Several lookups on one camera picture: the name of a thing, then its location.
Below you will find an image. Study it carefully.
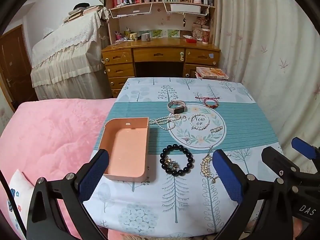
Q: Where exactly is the red and white cup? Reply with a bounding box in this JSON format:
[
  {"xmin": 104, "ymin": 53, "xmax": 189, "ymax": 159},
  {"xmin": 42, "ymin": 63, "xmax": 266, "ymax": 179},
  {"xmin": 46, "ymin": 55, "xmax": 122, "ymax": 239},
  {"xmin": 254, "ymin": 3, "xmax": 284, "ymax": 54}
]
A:
[{"xmin": 201, "ymin": 28, "xmax": 211, "ymax": 45}]

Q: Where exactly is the white wire basket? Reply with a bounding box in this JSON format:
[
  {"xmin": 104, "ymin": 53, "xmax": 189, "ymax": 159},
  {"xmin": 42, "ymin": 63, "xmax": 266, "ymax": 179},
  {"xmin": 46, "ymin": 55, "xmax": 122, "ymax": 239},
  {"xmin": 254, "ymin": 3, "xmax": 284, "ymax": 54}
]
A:
[
  {"xmin": 163, "ymin": 1, "xmax": 210, "ymax": 16},
  {"xmin": 108, "ymin": 2, "xmax": 154, "ymax": 19}
]

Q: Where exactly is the pearl bracelet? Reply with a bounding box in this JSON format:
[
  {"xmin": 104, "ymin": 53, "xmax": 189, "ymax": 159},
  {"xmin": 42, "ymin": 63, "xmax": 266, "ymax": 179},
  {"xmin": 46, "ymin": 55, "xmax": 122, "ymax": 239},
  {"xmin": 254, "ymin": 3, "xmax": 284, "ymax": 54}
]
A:
[{"xmin": 189, "ymin": 115, "xmax": 210, "ymax": 131}]

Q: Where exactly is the gold hair comb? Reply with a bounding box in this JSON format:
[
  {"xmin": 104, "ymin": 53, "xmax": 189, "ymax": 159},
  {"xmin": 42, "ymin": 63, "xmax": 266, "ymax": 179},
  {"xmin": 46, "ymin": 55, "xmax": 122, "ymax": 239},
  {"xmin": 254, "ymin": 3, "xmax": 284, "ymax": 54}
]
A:
[{"xmin": 199, "ymin": 146, "xmax": 222, "ymax": 184}]

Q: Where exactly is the pink fluffy blanket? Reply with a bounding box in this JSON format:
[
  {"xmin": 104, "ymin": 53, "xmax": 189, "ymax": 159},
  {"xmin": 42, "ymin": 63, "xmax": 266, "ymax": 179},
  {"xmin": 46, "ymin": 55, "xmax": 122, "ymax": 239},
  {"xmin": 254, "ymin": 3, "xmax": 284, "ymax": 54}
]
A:
[{"xmin": 0, "ymin": 97, "xmax": 118, "ymax": 240}]

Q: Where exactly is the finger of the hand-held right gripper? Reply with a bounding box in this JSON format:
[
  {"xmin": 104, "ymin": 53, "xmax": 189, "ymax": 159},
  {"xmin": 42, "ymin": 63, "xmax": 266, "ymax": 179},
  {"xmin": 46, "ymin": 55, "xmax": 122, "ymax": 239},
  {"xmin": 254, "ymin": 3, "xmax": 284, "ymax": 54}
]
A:
[
  {"xmin": 291, "ymin": 137, "xmax": 320, "ymax": 160},
  {"xmin": 261, "ymin": 146, "xmax": 307, "ymax": 184}
]

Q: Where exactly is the wooden bookshelf hutch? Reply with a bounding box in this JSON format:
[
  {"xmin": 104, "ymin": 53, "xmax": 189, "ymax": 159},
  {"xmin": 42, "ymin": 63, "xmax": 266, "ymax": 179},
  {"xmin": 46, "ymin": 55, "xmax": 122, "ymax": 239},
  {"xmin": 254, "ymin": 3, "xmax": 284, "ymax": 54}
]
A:
[{"xmin": 104, "ymin": 0, "xmax": 218, "ymax": 46}]

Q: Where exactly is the stack of orange cover books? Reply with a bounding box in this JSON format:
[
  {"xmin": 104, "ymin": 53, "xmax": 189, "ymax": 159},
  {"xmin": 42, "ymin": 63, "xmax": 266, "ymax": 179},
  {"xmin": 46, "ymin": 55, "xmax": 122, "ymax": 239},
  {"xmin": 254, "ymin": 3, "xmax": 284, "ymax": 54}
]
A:
[{"xmin": 195, "ymin": 66, "xmax": 229, "ymax": 81}]

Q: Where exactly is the cream floral curtain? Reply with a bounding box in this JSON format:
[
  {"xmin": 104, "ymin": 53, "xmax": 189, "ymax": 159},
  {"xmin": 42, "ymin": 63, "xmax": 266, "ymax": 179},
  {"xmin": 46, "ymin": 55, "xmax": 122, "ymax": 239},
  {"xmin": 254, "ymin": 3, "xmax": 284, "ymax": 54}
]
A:
[{"xmin": 212, "ymin": 0, "xmax": 320, "ymax": 179}]

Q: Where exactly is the lace covered piano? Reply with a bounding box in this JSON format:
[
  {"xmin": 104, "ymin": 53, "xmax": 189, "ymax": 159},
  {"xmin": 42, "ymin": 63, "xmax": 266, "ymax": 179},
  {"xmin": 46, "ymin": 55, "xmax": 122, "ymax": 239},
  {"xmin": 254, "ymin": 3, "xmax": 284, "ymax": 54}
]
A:
[{"xmin": 30, "ymin": 6, "xmax": 111, "ymax": 101}]

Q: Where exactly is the wooden desk with drawers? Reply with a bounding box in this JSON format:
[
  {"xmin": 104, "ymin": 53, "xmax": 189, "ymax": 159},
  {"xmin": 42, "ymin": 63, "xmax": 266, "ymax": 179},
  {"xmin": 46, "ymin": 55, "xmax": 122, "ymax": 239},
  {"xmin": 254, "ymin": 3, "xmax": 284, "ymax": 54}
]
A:
[{"xmin": 101, "ymin": 38, "xmax": 222, "ymax": 98}]

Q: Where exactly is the pale pink smart band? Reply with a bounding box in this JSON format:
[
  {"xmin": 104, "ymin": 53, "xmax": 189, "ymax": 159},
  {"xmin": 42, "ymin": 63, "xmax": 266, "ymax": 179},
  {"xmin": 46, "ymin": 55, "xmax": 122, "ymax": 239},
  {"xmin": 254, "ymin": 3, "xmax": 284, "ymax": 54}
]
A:
[{"xmin": 167, "ymin": 100, "xmax": 186, "ymax": 116}]

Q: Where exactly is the white floral pillow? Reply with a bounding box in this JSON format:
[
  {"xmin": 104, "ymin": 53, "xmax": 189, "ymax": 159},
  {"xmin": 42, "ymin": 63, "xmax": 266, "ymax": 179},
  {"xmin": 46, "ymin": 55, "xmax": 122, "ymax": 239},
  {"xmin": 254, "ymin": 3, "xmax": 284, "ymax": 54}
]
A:
[{"xmin": 6, "ymin": 169, "xmax": 36, "ymax": 239}]

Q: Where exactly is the red braided bracelet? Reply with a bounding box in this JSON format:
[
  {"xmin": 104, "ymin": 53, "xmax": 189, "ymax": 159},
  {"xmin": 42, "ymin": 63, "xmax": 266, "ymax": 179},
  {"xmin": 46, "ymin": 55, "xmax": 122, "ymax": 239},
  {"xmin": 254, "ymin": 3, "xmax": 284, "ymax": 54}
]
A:
[{"xmin": 195, "ymin": 95, "xmax": 221, "ymax": 109}]

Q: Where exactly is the floral paper bag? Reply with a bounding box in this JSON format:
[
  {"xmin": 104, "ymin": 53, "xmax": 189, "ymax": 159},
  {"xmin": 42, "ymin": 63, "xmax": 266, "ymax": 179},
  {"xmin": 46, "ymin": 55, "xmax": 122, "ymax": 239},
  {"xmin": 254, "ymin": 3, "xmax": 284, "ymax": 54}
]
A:
[{"xmin": 191, "ymin": 22, "xmax": 203, "ymax": 39}]

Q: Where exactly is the brown wooden door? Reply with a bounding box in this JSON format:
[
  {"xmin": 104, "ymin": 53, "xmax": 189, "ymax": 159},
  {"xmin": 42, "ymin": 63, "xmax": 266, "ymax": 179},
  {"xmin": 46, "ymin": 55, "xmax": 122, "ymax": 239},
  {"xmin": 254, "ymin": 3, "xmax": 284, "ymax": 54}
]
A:
[{"xmin": 0, "ymin": 24, "xmax": 38, "ymax": 112}]

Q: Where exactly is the tree print tablecloth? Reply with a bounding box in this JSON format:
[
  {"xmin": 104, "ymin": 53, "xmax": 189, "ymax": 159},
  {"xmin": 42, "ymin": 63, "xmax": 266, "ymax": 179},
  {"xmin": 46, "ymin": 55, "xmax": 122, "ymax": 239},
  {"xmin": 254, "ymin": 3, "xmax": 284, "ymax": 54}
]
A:
[{"xmin": 82, "ymin": 77, "xmax": 285, "ymax": 237}]

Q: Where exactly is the black bead bracelet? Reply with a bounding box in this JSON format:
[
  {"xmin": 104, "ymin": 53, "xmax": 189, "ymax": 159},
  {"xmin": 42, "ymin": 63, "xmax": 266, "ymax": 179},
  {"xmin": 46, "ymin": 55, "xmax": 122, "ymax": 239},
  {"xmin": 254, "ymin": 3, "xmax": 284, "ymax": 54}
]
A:
[{"xmin": 159, "ymin": 144, "xmax": 195, "ymax": 176}]

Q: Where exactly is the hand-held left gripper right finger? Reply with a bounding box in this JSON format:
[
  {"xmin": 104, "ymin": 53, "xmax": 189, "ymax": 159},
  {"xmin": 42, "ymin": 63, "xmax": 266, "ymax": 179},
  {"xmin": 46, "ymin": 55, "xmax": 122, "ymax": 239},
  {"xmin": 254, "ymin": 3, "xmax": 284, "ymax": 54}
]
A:
[{"xmin": 212, "ymin": 149, "xmax": 297, "ymax": 240}]

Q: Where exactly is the stack of old books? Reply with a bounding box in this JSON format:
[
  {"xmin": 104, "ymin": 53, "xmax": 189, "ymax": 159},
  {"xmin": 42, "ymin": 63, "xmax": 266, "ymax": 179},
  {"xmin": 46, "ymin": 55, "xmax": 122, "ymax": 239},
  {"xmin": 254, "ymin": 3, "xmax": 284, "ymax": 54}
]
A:
[{"xmin": 62, "ymin": 4, "xmax": 104, "ymax": 24}]

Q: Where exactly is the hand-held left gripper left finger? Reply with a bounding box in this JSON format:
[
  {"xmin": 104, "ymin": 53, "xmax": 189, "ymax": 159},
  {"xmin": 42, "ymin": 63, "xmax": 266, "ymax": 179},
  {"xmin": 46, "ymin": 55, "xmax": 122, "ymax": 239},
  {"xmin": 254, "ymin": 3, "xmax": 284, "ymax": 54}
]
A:
[{"xmin": 26, "ymin": 149, "xmax": 110, "ymax": 240}]

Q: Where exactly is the pearl necklace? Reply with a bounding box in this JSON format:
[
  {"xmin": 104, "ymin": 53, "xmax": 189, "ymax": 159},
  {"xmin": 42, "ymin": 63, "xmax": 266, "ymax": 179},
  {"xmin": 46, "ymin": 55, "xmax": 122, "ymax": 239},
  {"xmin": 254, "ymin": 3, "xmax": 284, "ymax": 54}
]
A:
[{"xmin": 149, "ymin": 114, "xmax": 181, "ymax": 131}]

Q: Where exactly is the pink storage box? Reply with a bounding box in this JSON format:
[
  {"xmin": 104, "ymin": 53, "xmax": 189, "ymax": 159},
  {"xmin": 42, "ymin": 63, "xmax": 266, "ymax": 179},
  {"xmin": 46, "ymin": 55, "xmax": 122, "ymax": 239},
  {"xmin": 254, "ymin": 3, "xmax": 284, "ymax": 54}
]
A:
[{"xmin": 98, "ymin": 117, "xmax": 151, "ymax": 183}]

